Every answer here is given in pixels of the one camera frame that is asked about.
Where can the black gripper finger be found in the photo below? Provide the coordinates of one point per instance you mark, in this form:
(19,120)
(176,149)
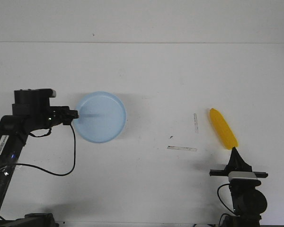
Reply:
(74,114)
(236,161)

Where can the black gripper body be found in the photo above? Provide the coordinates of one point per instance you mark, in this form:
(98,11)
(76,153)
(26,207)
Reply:
(59,115)
(225,172)

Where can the light blue round plate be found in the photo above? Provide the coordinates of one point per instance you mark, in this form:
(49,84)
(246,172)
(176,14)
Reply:
(102,117)

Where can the yellow corn cob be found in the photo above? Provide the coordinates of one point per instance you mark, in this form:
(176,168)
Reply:
(222,129)

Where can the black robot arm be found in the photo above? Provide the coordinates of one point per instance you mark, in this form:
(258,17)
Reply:
(248,203)
(31,111)

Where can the horizontal tape strip marker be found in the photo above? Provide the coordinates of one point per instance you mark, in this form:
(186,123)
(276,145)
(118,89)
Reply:
(182,148)

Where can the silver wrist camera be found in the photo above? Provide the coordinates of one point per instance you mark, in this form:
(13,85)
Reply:
(51,93)
(244,178)

